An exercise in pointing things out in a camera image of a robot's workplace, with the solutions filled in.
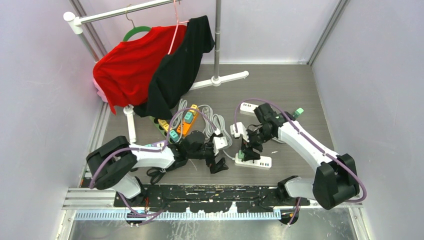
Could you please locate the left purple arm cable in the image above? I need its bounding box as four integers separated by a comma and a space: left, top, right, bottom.
88, 107, 222, 227

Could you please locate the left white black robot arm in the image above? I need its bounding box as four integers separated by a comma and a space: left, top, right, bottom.
86, 130, 228, 207

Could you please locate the orange power strip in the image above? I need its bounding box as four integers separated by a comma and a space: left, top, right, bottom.
169, 99, 199, 137

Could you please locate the long white power strip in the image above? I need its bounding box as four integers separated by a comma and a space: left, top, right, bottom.
197, 104, 273, 170

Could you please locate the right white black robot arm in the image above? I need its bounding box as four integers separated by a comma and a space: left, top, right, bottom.
240, 102, 361, 210

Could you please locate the teal plug on orange strip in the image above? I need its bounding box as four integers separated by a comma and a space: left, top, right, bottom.
183, 111, 194, 124

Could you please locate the red t-shirt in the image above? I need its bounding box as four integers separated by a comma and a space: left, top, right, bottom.
92, 25, 187, 114

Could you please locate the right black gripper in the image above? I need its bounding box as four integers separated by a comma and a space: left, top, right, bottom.
241, 126, 275, 161

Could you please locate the short white power strip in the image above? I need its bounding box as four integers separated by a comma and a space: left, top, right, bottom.
239, 102, 286, 146

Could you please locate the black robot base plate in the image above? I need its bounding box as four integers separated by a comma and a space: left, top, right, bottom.
113, 184, 299, 224

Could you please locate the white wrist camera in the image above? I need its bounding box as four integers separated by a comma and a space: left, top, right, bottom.
212, 136, 229, 156
230, 122, 249, 142

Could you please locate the yellow plug on green strip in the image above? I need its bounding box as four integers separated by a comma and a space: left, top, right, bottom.
158, 119, 169, 129

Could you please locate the pink clothes hanger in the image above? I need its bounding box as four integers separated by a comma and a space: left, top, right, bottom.
167, 0, 189, 55

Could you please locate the black t-shirt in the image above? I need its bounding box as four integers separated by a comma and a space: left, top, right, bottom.
133, 15, 215, 120

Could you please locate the green plug adapter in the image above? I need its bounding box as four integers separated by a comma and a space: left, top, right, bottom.
236, 150, 245, 162
292, 107, 304, 119

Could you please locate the green clothes hanger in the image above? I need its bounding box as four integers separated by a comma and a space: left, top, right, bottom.
122, 10, 152, 42

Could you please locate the dark green power strip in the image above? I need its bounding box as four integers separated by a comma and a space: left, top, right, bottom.
149, 116, 175, 143

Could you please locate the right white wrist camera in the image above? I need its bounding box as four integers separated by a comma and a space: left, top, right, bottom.
230, 122, 249, 142

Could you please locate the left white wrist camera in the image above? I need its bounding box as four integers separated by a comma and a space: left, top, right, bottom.
212, 136, 229, 156

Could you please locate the white metal clothes rack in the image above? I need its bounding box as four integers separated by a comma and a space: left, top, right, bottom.
62, 0, 250, 144

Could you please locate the teal plug on green strip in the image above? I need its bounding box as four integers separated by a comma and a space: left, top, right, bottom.
168, 129, 180, 143

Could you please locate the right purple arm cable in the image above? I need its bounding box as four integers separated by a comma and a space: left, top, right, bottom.
233, 97, 368, 226

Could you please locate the yellow plug on orange strip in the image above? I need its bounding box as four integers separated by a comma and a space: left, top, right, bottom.
189, 104, 198, 116

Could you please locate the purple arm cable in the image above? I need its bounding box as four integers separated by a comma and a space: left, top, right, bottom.
233, 97, 368, 226
88, 107, 222, 227

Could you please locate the purple power strip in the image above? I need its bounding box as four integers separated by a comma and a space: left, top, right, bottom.
144, 140, 166, 148

